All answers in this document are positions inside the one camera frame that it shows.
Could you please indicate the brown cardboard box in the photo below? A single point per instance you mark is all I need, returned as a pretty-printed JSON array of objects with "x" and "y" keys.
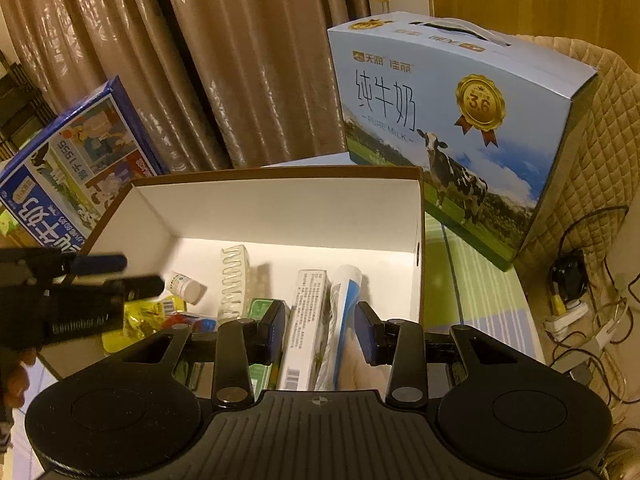
[{"x": 300, "y": 210}]

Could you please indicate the black folding cart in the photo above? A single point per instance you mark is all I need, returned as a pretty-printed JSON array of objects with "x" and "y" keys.
[{"x": 15, "y": 110}]

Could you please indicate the dark blue milk carton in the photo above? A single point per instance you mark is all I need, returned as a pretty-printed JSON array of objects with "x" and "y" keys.
[{"x": 75, "y": 160}]

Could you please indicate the yellow foil packet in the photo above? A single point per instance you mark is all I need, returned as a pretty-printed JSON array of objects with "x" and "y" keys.
[{"x": 142, "y": 317}]

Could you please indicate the beige quilted cover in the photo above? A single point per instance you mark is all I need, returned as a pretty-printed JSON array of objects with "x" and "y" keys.
[{"x": 600, "y": 135}]

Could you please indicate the clear plastic box blue label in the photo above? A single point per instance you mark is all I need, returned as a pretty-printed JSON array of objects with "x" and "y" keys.
[{"x": 197, "y": 322}]

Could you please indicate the person's left hand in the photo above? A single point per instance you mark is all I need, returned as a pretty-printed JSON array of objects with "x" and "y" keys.
[{"x": 17, "y": 375}]

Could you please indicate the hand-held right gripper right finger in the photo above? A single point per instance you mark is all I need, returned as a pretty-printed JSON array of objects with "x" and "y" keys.
[{"x": 364, "y": 335}]

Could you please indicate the black power adapter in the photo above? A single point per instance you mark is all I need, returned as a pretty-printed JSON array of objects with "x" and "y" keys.
[{"x": 567, "y": 275}]

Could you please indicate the white power strip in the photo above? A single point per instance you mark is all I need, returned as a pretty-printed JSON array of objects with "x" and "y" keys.
[{"x": 565, "y": 317}]

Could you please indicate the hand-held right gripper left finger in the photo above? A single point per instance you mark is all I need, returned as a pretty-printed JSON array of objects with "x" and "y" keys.
[{"x": 276, "y": 335}]

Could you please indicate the white and blue tube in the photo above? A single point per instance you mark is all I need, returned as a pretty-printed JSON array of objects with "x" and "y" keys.
[{"x": 342, "y": 300}]

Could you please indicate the green medicine box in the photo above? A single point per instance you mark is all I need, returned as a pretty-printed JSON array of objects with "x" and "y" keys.
[{"x": 260, "y": 307}]

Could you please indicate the clear plastic vial strip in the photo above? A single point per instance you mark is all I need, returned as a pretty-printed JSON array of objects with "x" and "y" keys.
[{"x": 235, "y": 280}]

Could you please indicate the light blue milk carton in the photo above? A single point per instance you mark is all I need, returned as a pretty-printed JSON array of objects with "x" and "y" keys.
[{"x": 400, "y": 110}]

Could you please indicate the beige patterned curtain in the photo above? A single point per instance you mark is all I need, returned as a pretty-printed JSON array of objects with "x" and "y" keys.
[{"x": 225, "y": 60}]

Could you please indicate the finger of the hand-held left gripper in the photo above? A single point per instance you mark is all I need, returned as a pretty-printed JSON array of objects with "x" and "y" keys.
[
  {"x": 142, "y": 287},
  {"x": 100, "y": 264}
]

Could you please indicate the small white pill bottle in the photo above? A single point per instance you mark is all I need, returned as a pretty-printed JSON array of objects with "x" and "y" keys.
[{"x": 185, "y": 286}]

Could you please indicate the white medicine box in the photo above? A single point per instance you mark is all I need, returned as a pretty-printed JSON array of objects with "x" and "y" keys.
[{"x": 305, "y": 310}]

